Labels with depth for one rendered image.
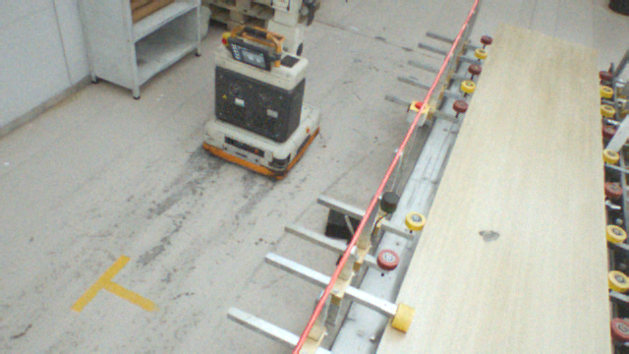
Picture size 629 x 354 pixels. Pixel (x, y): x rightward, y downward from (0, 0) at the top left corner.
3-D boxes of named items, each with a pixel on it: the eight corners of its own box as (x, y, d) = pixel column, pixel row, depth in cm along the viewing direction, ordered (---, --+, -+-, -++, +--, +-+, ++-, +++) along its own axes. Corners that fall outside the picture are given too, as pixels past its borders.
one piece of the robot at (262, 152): (271, 162, 327) (272, 152, 322) (216, 142, 337) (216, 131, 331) (272, 160, 329) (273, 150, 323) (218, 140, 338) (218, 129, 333)
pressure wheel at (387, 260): (369, 278, 189) (375, 259, 181) (375, 264, 195) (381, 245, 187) (388, 287, 187) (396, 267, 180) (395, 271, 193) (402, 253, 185)
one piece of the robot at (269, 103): (282, 160, 333) (296, 45, 279) (211, 133, 345) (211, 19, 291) (303, 135, 357) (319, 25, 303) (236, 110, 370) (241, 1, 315)
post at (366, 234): (347, 278, 204) (371, 194, 172) (350, 272, 206) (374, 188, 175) (355, 282, 203) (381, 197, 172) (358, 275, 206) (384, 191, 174)
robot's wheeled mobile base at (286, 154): (281, 184, 335) (285, 155, 319) (200, 151, 350) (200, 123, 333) (320, 134, 384) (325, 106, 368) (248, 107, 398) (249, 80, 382)
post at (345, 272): (322, 331, 188) (344, 249, 157) (326, 324, 191) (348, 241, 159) (331, 335, 187) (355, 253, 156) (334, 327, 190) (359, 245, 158)
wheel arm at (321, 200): (315, 205, 217) (317, 198, 214) (318, 200, 219) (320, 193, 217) (412, 243, 207) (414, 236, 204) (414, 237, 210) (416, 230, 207)
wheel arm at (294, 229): (283, 232, 197) (284, 225, 195) (287, 227, 200) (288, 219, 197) (387, 276, 188) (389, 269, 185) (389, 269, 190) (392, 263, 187)
